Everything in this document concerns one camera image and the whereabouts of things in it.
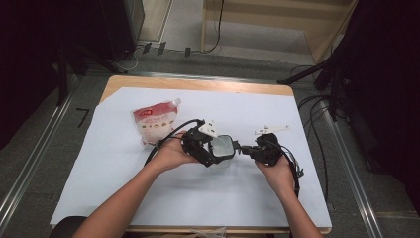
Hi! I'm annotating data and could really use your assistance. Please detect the black floor cables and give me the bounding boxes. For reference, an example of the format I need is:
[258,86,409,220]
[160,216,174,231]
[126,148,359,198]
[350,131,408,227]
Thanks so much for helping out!
[289,63,332,203]

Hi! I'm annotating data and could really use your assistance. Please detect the dark curtain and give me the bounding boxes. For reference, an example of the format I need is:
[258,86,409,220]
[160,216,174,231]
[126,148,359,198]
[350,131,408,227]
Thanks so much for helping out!
[0,0,110,151]
[330,0,420,214]

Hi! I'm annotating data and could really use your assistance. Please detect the clear jar with black lid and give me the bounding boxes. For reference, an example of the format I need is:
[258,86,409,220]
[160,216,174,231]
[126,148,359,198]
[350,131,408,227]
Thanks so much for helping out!
[207,133,245,167]

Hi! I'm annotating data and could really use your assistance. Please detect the hand-held gripper cable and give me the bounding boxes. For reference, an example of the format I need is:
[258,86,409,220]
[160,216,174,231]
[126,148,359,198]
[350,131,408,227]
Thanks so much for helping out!
[266,140,305,198]
[144,118,206,167]

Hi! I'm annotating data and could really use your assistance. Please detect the metal floor rail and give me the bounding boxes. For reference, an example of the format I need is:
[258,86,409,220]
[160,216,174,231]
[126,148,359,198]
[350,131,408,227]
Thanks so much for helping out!
[324,110,384,238]
[82,69,298,84]
[0,87,77,230]

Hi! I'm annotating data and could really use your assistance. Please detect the red and white pouch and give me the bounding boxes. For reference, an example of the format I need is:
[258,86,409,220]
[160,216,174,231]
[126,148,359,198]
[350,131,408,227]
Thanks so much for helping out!
[132,97,183,147]

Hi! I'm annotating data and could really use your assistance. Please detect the black metal stand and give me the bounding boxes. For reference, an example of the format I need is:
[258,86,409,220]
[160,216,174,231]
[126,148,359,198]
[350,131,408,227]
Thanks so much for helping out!
[276,49,352,122]

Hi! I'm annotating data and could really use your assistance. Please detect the right hand-held gripper cable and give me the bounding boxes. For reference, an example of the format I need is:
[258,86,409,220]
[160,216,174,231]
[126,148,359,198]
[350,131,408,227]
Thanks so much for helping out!
[266,140,305,198]

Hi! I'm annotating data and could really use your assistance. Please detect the person's right hand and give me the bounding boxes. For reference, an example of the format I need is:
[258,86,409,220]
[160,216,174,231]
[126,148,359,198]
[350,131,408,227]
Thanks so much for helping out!
[255,154,297,198]

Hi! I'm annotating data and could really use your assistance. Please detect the white floor cable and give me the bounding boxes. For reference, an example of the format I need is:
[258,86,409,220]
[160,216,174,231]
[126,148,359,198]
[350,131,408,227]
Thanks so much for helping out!
[113,45,144,72]

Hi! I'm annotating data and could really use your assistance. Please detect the black tripod stand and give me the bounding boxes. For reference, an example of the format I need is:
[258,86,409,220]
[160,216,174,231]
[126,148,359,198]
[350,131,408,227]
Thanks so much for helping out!
[54,41,129,107]

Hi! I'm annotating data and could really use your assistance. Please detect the wooden table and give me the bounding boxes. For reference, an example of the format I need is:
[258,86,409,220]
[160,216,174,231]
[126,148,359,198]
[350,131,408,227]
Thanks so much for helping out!
[49,74,333,235]

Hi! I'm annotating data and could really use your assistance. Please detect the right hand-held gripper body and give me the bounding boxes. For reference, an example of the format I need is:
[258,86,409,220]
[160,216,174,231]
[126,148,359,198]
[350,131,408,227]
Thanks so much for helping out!
[253,124,291,167]

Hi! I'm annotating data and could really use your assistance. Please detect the hanging black cable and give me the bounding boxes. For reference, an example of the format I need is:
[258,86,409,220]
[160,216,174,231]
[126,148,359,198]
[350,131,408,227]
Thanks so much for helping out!
[201,0,226,55]

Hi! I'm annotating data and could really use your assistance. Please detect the left hand-held gripper cable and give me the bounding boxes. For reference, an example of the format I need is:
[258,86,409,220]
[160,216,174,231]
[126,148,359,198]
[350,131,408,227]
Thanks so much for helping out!
[144,118,206,167]

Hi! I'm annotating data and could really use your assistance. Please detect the white paper sheet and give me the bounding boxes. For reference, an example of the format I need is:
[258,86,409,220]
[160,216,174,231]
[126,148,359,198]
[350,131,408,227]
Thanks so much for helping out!
[50,86,333,229]

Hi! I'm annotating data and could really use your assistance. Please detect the black cabinet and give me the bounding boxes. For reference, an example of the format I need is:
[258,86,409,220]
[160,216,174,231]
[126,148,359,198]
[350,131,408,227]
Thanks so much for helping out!
[98,0,146,62]

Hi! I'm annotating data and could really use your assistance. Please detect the light wooden frame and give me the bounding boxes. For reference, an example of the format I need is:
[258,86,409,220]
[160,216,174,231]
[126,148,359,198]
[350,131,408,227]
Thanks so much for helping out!
[200,0,360,64]

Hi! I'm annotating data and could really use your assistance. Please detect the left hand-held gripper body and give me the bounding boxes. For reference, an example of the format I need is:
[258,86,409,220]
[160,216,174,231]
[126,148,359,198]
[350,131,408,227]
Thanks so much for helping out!
[180,120,220,169]

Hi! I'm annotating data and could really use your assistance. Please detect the person's left hand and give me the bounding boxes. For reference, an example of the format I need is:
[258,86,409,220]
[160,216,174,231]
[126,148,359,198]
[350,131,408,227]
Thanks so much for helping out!
[145,130,200,176]

